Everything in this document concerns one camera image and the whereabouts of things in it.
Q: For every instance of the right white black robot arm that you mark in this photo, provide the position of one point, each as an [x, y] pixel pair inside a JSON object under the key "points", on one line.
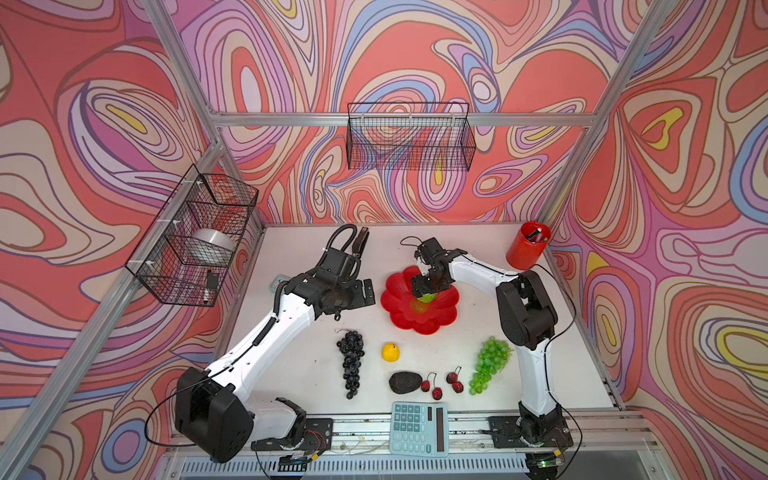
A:
{"points": [[527, 319]]}

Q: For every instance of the teal desk calculator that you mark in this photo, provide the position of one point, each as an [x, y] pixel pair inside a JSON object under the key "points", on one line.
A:
{"points": [[419, 430]]}

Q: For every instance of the red flower-shaped fruit bowl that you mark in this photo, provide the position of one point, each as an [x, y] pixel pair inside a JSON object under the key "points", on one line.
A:
{"points": [[407, 313]]}

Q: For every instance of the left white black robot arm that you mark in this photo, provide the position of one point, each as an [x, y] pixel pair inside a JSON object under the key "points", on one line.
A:
{"points": [[211, 405]]}

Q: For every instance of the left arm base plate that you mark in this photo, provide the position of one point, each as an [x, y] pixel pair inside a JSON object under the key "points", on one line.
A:
{"points": [[314, 435]]}

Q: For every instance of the dark fake avocado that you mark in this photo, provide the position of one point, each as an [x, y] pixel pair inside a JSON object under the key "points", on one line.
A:
{"points": [[405, 382]]}

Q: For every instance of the back black wire basket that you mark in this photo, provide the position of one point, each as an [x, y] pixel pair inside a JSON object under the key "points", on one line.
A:
{"points": [[409, 136]]}

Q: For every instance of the white tape roll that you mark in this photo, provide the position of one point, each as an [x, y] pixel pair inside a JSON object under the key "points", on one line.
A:
{"points": [[214, 237]]}

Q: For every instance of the black stapler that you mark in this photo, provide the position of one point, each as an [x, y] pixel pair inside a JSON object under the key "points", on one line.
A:
{"points": [[360, 242]]}

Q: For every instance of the black wire basket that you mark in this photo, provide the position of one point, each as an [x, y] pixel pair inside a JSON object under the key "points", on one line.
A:
{"points": [[169, 263], [409, 136]]}

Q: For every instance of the bumpy green fake fruit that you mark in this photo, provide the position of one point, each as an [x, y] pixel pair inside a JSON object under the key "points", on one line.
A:
{"points": [[427, 298]]}

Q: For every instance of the green fake grape bunch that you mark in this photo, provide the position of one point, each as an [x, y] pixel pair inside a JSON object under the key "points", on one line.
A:
{"points": [[492, 358]]}

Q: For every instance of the left black wire basket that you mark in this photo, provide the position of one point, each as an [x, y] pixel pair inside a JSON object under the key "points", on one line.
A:
{"points": [[169, 263]]}

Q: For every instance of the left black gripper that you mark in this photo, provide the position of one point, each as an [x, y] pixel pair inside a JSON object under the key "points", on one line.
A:
{"points": [[359, 299]]}

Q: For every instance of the small teal square object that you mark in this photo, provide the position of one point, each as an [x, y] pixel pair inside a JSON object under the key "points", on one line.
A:
{"points": [[277, 282]]}

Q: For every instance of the red cherry pair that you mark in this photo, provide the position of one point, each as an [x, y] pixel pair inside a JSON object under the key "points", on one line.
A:
{"points": [[454, 381], [429, 385]]}

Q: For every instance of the left red cherry pair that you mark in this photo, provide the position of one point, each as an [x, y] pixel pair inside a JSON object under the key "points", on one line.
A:
{"points": [[429, 385]]}

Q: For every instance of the yellow fake lemon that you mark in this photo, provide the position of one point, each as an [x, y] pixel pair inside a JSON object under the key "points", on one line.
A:
{"points": [[390, 352]]}

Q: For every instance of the black fake grape bunch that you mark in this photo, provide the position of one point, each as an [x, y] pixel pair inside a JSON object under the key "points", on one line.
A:
{"points": [[351, 347]]}

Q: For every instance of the right red cherry pair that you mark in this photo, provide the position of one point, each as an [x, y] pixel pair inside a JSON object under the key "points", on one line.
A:
{"points": [[454, 381]]}

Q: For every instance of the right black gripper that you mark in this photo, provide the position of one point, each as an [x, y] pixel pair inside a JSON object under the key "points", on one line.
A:
{"points": [[419, 288]]}

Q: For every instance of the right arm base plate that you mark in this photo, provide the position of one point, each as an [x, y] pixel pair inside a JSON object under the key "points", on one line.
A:
{"points": [[510, 435]]}

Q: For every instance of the red pen cup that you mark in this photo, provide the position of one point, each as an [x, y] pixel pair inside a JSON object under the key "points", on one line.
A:
{"points": [[528, 245]]}

